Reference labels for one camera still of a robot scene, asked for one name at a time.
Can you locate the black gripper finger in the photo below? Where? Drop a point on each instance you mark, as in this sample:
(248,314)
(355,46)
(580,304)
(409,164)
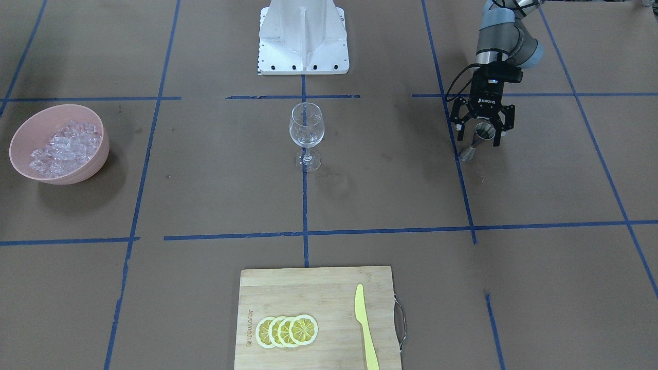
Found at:
(459,116)
(502,121)

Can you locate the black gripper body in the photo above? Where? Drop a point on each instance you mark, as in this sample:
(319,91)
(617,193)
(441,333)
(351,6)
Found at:
(484,99)

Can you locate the steel double jigger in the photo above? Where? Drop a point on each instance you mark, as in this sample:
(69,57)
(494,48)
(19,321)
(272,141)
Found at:
(483,131)

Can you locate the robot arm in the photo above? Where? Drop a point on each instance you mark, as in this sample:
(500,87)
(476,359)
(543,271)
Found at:
(505,48)

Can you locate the clear wine glass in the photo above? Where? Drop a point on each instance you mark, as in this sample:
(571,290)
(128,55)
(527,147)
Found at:
(306,129)

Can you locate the pile of ice cubes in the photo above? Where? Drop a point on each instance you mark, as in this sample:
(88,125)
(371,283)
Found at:
(71,147)

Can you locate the yellow plastic knife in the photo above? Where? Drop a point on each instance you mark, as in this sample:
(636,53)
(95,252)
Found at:
(371,360)

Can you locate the bamboo cutting board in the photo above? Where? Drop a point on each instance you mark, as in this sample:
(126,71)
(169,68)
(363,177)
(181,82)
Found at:
(327,294)

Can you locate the lemon slice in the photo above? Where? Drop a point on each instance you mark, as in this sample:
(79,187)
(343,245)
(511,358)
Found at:
(283,332)
(303,329)
(273,331)
(263,337)

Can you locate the pink bowl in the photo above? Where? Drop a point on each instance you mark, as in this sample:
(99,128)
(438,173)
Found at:
(35,133)

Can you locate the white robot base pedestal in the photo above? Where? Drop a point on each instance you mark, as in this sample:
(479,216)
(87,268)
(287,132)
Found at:
(303,38)

